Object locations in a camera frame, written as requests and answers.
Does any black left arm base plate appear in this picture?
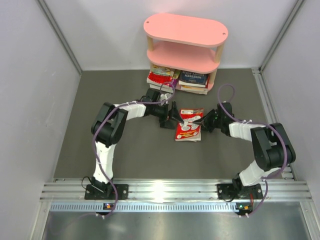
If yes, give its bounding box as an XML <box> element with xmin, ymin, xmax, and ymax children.
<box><xmin>84</xmin><ymin>184</ymin><xmax>129</xmax><ymax>200</ymax></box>

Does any pink three-tier shelf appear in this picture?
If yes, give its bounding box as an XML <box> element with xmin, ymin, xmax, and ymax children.
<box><xmin>143</xmin><ymin>13</ymin><xmax>229</xmax><ymax>91</ymax></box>

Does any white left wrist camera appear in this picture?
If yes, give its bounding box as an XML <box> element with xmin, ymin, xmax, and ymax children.
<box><xmin>159</xmin><ymin>93</ymin><xmax>172</xmax><ymax>106</ymax></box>

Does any perforated metal cable tray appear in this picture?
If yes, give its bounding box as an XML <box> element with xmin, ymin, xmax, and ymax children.
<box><xmin>50</xmin><ymin>201</ymin><xmax>253</xmax><ymax>213</ymax></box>

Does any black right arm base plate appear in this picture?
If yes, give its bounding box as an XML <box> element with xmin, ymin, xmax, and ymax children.
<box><xmin>216</xmin><ymin>183</ymin><xmax>263</xmax><ymax>202</ymax></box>

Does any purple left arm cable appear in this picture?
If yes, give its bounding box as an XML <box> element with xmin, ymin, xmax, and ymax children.
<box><xmin>91</xmin><ymin>81</ymin><xmax>176</xmax><ymax>220</ymax></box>

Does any dark blue Nineteen Eighty-Four book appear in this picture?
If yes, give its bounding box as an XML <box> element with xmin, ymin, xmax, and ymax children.
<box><xmin>178</xmin><ymin>71</ymin><xmax>209</xmax><ymax>88</ymax></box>

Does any dark red cream book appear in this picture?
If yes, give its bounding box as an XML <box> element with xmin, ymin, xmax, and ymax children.
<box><xmin>176</xmin><ymin>88</ymin><xmax>208</xmax><ymax>95</ymax></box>

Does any red cartoon paperback book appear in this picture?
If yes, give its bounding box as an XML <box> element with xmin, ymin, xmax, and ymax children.
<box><xmin>175</xmin><ymin>108</ymin><xmax>204</xmax><ymax>142</ymax></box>

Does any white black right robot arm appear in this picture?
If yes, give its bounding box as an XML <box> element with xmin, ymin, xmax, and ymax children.
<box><xmin>193</xmin><ymin>102</ymin><xmax>296</xmax><ymax>202</ymax></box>

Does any green paperback book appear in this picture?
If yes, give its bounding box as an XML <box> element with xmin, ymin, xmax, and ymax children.
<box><xmin>150</xmin><ymin>64</ymin><xmax>175</xmax><ymax>77</ymax></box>

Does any black Treehouse paperback book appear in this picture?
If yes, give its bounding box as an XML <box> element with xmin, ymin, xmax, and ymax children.
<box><xmin>180</xmin><ymin>85</ymin><xmax>208</xmax><ymax>91</ymax></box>

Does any aluminium mounting rail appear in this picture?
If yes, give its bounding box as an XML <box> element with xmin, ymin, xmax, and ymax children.
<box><xmin>40</xmin><ymin>178</ymin><xmax>312</xmax><ymax>203</ymax></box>

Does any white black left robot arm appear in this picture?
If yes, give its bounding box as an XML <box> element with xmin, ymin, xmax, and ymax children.
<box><xmin>91</xmin><ymin>88</ymin><xmax>184</xmax><ymax>195</ymax></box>

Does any purple cartoon paperback book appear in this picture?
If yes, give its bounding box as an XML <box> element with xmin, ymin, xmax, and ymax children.
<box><xmin>146</xmin><ymin>72</ymin><xmax>179</xmax><ymax>91</ymax></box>

